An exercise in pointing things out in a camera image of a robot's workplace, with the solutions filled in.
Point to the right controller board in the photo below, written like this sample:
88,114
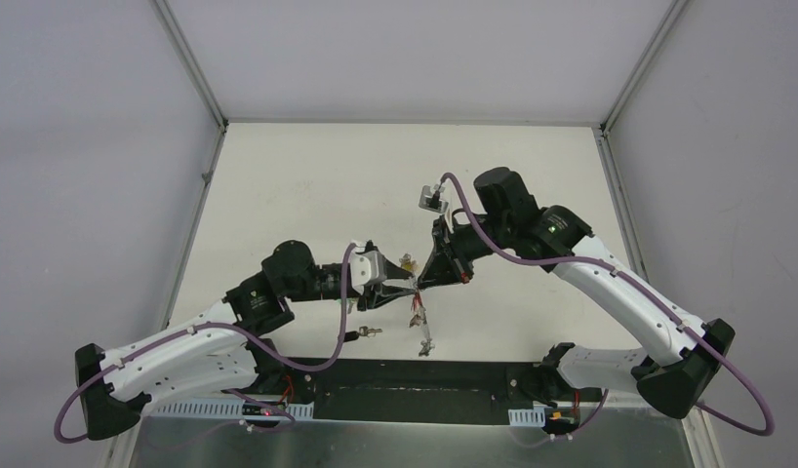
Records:
561,422

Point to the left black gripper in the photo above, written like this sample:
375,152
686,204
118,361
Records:
367,287

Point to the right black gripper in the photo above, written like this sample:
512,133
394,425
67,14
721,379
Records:
448,262

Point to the black tagged key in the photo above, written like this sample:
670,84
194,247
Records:
362,332

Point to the large keyring with keys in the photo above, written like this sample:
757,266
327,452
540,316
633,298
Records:
419,319

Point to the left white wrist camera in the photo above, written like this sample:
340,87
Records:
366,269

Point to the controller board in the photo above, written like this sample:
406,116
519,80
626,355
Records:
263,409
561,422

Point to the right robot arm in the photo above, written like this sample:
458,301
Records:
676,358

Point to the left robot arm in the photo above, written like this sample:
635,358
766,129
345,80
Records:
224,347

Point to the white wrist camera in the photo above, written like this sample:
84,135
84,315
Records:
366,269
432,198

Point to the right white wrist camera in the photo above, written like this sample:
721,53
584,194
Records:
432,198

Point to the left controller board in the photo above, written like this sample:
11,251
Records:
263,409

